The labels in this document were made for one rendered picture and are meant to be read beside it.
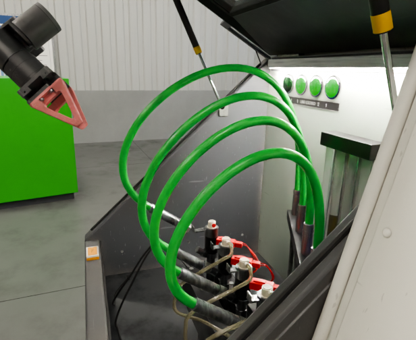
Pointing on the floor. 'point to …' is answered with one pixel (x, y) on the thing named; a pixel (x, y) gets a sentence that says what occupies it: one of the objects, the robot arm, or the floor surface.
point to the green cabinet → (23, 150)
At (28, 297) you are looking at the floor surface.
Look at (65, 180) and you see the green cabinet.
